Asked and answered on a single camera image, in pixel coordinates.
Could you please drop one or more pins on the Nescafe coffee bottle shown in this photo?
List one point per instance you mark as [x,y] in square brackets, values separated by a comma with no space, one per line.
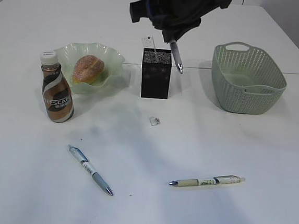
[56,91]

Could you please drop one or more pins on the green woven plastic basket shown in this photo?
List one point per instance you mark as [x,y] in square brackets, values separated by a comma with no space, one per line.
[245,78]

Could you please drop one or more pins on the clear plastic ruler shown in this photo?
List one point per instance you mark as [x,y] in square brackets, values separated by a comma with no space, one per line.
[148,43]

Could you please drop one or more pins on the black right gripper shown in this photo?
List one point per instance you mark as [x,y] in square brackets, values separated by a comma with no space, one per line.
[173,17]

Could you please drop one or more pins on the small torn paper bit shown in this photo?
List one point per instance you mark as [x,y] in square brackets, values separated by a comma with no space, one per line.
[154,121]

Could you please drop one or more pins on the sugared bread roll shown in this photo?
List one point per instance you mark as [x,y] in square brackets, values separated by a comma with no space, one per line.
[87,69]

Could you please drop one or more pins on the black mesh pen holder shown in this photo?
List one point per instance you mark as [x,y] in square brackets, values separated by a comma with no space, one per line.
[156,73]

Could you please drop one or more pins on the blue grey ballpoint pen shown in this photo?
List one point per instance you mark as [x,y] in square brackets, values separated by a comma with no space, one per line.
[88,167]

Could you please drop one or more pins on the cream ballpoint pen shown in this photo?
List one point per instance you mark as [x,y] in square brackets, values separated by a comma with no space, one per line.
[217,180]

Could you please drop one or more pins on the green ruffled glass plate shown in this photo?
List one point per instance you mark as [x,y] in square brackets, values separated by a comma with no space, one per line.
[111,75]

